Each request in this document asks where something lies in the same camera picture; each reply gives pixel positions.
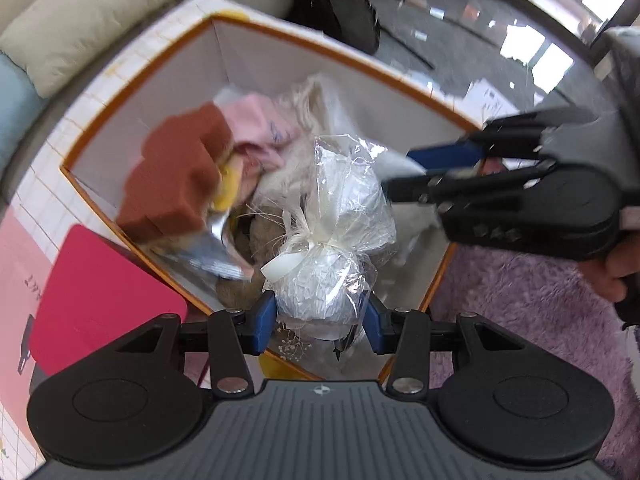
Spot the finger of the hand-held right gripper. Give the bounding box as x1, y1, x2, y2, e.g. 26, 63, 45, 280
406, 106, 599, 171
381, 161, 547, 207

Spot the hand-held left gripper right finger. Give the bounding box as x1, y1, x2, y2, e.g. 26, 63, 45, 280
364, 294, 533, 401

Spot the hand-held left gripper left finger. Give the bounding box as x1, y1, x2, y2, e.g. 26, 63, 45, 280
107, 292, 277, 401

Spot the clear white bundle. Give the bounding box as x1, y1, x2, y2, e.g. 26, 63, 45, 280
260, 132, 401, 356

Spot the silver foil packet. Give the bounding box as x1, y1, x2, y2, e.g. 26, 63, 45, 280
150, 210, 256, 281

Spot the yellow snack packet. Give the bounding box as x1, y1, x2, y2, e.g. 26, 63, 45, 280
210, 160, 242, 212

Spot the pale pink cloth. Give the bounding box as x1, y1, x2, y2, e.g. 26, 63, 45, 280
220, 92, 306, 171

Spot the brown sponge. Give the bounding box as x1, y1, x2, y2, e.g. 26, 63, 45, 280
116, 102, 236, 248

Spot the orange cardboard box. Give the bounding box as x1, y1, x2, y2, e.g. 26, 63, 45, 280
59, 12, 488, 381

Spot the person's right hand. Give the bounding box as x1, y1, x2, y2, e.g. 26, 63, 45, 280
581, 234, 640, 304

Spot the white paper sheet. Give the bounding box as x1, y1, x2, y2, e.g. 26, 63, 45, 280
462, 77, 521, 126

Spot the purple fluffy rug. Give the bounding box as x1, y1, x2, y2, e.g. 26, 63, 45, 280
430, 240, 640, 480

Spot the magenta cardboard box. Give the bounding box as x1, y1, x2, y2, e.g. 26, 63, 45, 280
27, 224, 188, 378

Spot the black backpack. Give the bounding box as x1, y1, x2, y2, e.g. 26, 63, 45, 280
292, 0, 381, 53

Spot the pink mat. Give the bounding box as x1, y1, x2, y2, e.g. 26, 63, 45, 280
0, 210, 66, 411

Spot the blue pillow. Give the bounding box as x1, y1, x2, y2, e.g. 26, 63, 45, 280
0, 52, 48, 171

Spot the beige pillow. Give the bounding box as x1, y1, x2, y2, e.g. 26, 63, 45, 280
0, 0, 241, 98

